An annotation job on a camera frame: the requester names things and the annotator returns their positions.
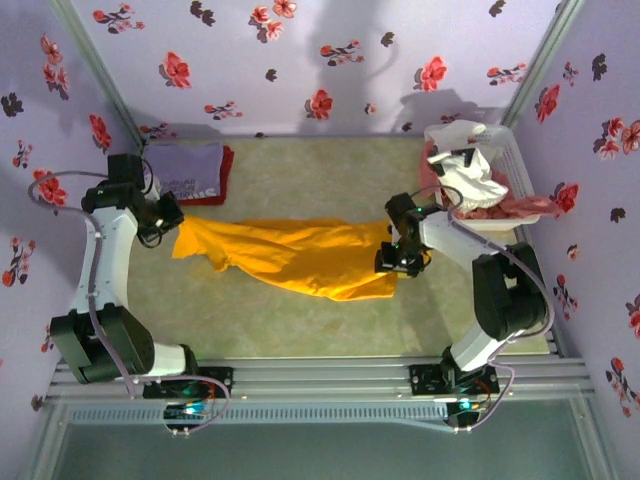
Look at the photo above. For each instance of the grey aluminium frame post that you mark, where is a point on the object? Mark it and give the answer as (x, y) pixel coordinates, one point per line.
(98, 65)
(541, 60)

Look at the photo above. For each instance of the orange t-shirt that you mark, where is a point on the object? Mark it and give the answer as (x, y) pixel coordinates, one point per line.
(300, 255)

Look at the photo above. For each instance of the controller board with green light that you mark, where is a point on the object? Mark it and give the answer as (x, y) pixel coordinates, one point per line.
(187, 412)
(465, 407)

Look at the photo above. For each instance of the pink crumpled t-shirt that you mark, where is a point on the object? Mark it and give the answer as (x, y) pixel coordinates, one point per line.
(525, 204)

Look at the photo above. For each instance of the lavender folded printed t-shirt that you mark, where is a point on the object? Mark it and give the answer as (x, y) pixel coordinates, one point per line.
(182, 162)

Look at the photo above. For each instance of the white crumpled t-shirt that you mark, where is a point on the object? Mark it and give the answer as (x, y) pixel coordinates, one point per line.
(470, 172)

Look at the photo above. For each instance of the aluminium cross rail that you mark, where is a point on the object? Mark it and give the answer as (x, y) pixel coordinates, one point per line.
(320, 380)

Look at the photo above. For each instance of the white plastic laundry basket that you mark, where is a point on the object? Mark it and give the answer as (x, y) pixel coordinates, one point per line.
(517, 165)

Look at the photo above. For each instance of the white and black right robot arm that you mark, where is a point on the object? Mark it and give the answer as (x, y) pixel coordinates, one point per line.
(450, 240)

